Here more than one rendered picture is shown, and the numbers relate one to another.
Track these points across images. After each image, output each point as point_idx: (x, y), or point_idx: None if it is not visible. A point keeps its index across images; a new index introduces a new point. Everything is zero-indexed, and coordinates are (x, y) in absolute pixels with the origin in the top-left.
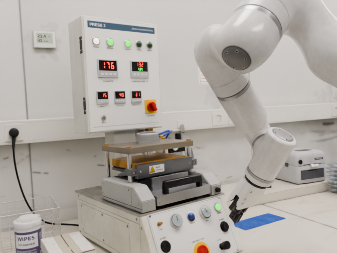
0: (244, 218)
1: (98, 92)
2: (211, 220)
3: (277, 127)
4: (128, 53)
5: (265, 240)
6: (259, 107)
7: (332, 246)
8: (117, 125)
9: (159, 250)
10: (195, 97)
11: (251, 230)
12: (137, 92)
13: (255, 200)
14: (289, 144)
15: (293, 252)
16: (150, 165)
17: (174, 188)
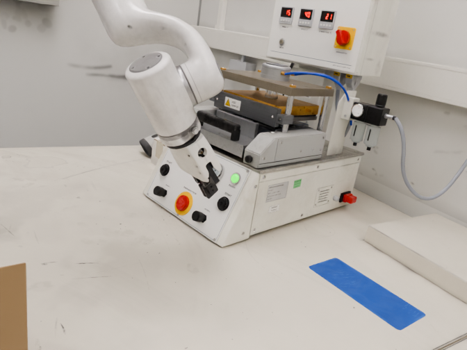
0: (374, 278)
1: (282, 7)
2: (217, 186)
3: (165, 54)
4: None
5: (262, 275)
6: (100, 5)
7: (236, 343)
8: (295, 55)
9: (159, 169)
10: None
11: (308, 272)
12: (329, 12)
13: (189, 168)
14: (126, 75)
15: (212, 289)
16: (226, 96)
17: (221, 130)
